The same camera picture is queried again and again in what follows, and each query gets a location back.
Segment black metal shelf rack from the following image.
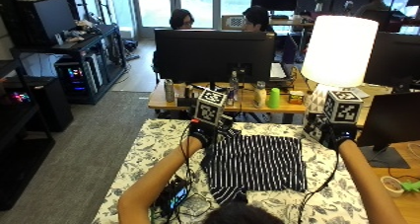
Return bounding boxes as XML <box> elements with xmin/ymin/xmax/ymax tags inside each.
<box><xmin>9</xmin><ymin>23</ymin><xmax>129</xmax><ymax>106</ymax></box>

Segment small colourful box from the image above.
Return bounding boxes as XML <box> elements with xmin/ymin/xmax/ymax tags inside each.
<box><xmin>287</xmin><ymin>90</ymin><xmax>306</xmax><ymax>106</ymax></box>

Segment black white striped garment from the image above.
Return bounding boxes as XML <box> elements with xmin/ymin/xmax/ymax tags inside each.
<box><xmin>199</xmin><ymin>127</ymin><xmax>308</xmax><ymax>206</ymax></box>

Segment white marker cube left glove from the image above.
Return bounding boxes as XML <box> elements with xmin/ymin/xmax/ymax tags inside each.
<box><xmin>193</xmin><ymin>88</ymin><xmax>229</xmax><ymax>127</ymax></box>

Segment black computer tower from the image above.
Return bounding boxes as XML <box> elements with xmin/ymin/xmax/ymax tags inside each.
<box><xmin>0</xmin><ymin>75</ymin><xmax>74</xmax><ymax>133</ymax></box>

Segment floral white tablecloth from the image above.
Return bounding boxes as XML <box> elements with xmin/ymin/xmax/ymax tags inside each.
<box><xmin>90</xmin><ymin>118</ymin><xmax>370</xmax><ymax>224</ymax></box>

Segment black left glove cable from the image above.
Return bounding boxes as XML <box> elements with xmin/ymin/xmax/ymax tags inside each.
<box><xmin>178</xmin><ymin>118</ymin><xmax>198</xmax><ymax>188</ymax></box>

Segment black monitor behind lamp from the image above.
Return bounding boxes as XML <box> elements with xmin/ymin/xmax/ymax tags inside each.
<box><xmin>363</xmin><ymin>31</ymin><xmax>420</xmax><ymax>88</ymax></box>

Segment large black monitor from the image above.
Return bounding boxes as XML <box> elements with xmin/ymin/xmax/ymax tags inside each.
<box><xmin>153</xmin><ymin>29</ymin><xmax>276</xmax><ymax>91</ymax></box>

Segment green toy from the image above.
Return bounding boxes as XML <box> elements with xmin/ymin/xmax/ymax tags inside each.
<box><xmin>399</xmin><ymin>180</ymin><xmax>420</xmax><ymax>194</ymax></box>

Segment black glove cable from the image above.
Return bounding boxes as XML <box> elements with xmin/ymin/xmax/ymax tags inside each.
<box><xmin>178</xmin><ymin>118</ymin><xmax>198</xmax><ymax>188</ymax></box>
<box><xmin>296</xmin><ymin>149</ymin><xmax>343</xmax><ymax>224</ymax></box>

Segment wooden desk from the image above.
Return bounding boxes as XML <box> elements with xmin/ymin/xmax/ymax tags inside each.
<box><xmin>148</xmin><ymin>73</ymin><xmax>395</xmax><ymax>126</ymax></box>

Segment person's right hand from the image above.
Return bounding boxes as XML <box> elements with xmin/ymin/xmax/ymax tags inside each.
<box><xmin>322</xmin><ymin>120</ymin><xmax>359</xmax><ymax>151</ymax></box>

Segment black device with lit display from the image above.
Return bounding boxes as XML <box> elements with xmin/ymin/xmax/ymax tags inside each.
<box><xmin>154</xmin><ymin>177</ymin><xmax>193</xmax><ymax>217</ymax></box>

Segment white marker cube right glove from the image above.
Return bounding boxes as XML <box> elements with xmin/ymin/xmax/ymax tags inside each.
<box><xmin>322</xmin><ymin>90</ymin><xmax>366</xmax><ymax>125</ymax></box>

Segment black right glove cable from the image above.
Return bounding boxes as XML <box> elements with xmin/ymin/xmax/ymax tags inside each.
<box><xmin>296</xmin><ymin>149</ymin><xmax>343</xmax><ymax>224</ymax></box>

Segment black low shelf unit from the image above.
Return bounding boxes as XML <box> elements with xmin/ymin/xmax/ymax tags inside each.
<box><xmin>0</xmin><ymin>59</ymin><xmax>56</xmax><ymax>212</ymax></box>

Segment big black case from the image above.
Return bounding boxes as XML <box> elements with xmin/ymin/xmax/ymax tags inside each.
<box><xmin>15</xmin><ymin>0</ymin><xmax>81</xmax><ymax>48</ymax></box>

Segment thin black desk cable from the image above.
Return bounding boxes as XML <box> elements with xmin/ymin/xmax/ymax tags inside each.
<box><xmin>385</xmin><ymin>166</ymin><xmax>420</xmax><ymax>183</ymax></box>

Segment clear plastic bottle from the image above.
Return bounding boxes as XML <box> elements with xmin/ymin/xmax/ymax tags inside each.
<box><xmin>227</xmin><ymin>70</ymin><xmax>242</xmax><ymax>102</ymax></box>

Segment computer tower with coloured lights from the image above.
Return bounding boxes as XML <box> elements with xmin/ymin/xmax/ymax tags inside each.
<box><xmin>53</xmin><ymin>55</ymin><xmax>105</xmax><ymax>101</ymax></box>

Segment small white bowl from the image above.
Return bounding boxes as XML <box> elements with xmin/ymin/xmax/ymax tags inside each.
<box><xmin>379</xmin><ymin>176</ymin><xmax>407</xmax><ymax>199</ymax></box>

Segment white laptop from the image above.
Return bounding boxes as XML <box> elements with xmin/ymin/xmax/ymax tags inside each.
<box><xmin>268</xmin><ymin>62</ymin><xmax>288</xmax><ymax>81</ymax></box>

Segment green plastic cup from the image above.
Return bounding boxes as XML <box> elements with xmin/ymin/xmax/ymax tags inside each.
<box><xmin>266</xmin><ymin>87</ymin><xmax>282</xmax><ymax>110</ymax></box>

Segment person's left hand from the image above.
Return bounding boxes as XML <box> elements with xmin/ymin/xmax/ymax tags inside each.
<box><xmin>187</xmin><ymin>116</ymin><xmax>237</xmax><ymax>149</ymax></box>

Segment white table lamp patterned base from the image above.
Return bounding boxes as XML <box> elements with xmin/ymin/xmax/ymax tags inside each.
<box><xmin>299</xmin><ymin>15</ymin><xmax>380</xmax><ymax>143</ymax></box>

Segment cardboard box with checker print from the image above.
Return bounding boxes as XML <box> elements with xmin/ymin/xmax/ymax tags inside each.
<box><xmin>221</xmin><ymin>14</ymin><xmax>247</xmax><ymax>31</ymax></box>

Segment white marker cube glove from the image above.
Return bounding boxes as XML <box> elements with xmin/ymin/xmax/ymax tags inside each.
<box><xmin>193</xmin><ymin>88</ymin><xmax>229</xmax><ymax>127</ymax></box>
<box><xmin>322</xmin><ymin>90</ymin><xmax>366</xmax><ymax>125</ymax></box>

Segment black monitor with flat stand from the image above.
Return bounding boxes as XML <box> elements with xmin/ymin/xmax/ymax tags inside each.
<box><xmin>356</xmin><ymin>92</ymin><xmax>420</xmax><ymax>170</ymax></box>

